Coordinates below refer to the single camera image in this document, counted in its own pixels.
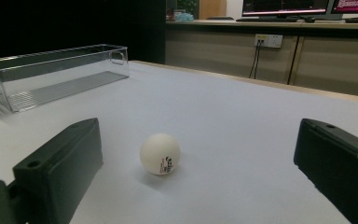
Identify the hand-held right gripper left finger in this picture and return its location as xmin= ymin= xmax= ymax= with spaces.
xmin=12 ymin=117 xmax=104 ymax=224

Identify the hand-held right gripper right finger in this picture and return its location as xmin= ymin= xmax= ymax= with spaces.
xmin=293 ymin=118 xmax=358 ymax=224

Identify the clear plastic storage box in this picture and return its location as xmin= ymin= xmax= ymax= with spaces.
xmin=0 ymin=43 xmax=131 ymax=114

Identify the white ping pong ball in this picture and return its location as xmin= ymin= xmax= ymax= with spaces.
xmin=139 ymin=133 xmax=182 ymax=176

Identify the computer monitor with pink window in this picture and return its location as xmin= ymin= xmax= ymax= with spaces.
xmin=330 ymin=0 xmax=358 ymax=15

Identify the long wooden counter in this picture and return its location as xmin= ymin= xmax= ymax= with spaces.
xmin=165 ymin=19 xmax=358 ymax=99

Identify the wide computer monitor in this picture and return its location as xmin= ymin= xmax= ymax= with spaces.
xmin=241 ymin=0 xmax=336 ymax=18

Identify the light blue packet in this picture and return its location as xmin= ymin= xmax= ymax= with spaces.
xmin=173 ymin=11 xmax=195 ymax=22

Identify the green plant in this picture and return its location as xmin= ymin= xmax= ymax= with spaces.
xmin=176 ymin=0 xmax=200 ymax=17

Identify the wooden cabinet panel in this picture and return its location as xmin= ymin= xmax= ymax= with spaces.
xmin=199 ymin=0 xmax=227 ymax=21

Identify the black power cable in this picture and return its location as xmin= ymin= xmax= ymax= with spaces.
xmin=248 ymin=40 xmax=261 ymax=79
xmin=254 ymin=40 xmax=265 ymax=79

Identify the white wall socket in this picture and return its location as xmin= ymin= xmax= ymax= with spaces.
xmin=254 ymin=33 xmax=283 ymax=49

